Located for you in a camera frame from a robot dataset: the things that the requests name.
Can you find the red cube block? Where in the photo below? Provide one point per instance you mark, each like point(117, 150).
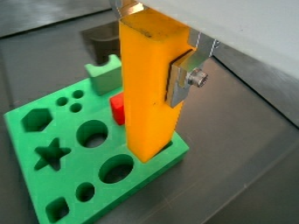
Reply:
point(117, 103)

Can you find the green shape sorting board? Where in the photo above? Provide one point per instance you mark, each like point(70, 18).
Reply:
point(78, 167)

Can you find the black curved holder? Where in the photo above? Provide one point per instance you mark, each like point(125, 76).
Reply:
point(102, 41)

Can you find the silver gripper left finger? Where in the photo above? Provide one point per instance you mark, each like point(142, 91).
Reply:
point(126, 7)

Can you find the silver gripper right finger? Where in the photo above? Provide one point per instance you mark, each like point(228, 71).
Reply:
point(186, 68)

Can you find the green notched block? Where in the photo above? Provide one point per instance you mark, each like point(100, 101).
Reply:
point(106, 76)

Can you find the yellow rectangular block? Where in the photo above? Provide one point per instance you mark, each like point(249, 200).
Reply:
point(153, 41)

